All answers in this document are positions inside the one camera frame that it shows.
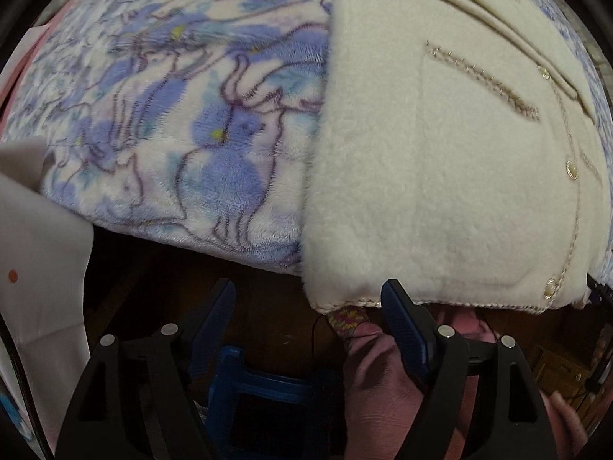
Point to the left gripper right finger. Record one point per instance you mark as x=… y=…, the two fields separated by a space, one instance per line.
x=509 y=419

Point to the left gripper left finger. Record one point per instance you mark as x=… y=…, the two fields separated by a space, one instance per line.
x=134 y=399

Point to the cream fleece jacket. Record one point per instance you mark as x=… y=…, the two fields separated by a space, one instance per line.
x=462 y=150

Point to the blue plastic stool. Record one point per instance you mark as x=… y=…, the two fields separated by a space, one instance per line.
x=232 y=385

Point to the brown wooden cabinet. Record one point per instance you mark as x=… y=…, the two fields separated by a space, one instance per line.
x=584 y=388

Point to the white cloth with dots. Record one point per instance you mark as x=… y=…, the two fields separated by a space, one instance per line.
x=45 y=251

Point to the blue cat-print fleece blanket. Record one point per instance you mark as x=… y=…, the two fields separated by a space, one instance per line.
x=186 y=122

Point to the pink bedding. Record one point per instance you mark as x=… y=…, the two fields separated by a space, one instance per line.
x=19 y=58

